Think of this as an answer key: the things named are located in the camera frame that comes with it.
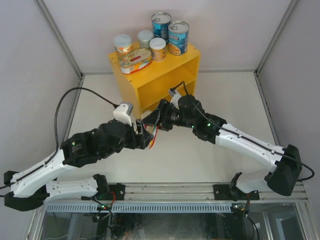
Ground left aluminium frame post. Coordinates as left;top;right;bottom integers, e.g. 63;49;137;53
34;0;83;79

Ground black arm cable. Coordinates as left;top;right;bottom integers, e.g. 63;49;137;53
169;81;316;240
0;87;120;198

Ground oval fish tin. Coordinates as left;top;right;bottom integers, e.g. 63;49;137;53
119;48;153;75
140;110;159;150

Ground orange can with white lid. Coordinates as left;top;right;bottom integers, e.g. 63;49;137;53
113;34;133;60

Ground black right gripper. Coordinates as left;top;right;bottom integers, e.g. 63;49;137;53
142;98;196;131

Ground black right base bracket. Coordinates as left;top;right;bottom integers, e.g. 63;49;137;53
213;184;260;202

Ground aluminium mounting rail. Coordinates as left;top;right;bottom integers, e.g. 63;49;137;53
57;181;308;202

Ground aluminium frame post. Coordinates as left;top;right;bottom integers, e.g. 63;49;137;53
34;0;83;79
255;0;300;75

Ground green label can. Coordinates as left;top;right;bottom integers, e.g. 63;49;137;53
137;30;154;49

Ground black left base bracket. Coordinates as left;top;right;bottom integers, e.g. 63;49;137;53
93;183;126;202

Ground blue soup can with noodles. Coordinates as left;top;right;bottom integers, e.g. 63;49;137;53
168;21;190;56

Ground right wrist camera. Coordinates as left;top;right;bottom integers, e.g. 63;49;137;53
168;89;182;108

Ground yellow wooden shelf cabinet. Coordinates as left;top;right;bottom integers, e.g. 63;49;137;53
108;44;201;118

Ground right aluminium frame post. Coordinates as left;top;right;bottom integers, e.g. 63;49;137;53
255;0;300;75

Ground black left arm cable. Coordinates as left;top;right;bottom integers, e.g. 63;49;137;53
0;87;120;198

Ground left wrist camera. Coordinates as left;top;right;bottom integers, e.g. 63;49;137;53
113;102;134;127

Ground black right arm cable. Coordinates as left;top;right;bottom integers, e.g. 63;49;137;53
169;81;316;240

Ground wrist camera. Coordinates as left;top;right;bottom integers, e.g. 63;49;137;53
113;102;134;127
168;89;182;108

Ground black base bracket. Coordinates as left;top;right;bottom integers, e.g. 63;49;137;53
213;184;260;202
93;183;126;202

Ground grey slotted cable duct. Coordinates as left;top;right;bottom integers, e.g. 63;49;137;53
46;202;233;214

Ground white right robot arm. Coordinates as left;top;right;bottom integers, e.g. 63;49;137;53
142;95;303;200

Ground orange label can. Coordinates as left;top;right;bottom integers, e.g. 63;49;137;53
149;37;166;62

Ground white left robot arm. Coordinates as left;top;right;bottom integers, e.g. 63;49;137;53
3;119;154;212

